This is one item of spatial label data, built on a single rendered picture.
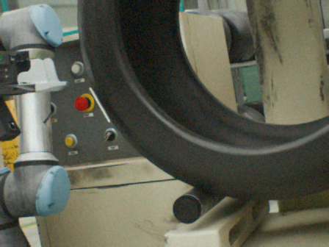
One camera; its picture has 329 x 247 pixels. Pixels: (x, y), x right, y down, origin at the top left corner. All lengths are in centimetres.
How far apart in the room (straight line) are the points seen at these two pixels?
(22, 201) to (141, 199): 36
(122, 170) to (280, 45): 68
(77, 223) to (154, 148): 94
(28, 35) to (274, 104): 67
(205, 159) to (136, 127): 12
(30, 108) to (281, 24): 66
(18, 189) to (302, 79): 72
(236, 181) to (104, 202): 92
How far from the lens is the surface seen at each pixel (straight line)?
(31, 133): 161
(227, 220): 105
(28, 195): 158
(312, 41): 129
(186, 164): 96
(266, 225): 123
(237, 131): 122
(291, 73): 130
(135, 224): 181
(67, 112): 190
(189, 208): 99
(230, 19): 531
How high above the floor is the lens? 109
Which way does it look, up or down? 3 degrees down
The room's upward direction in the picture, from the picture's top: 9 degrees counter-clockwise
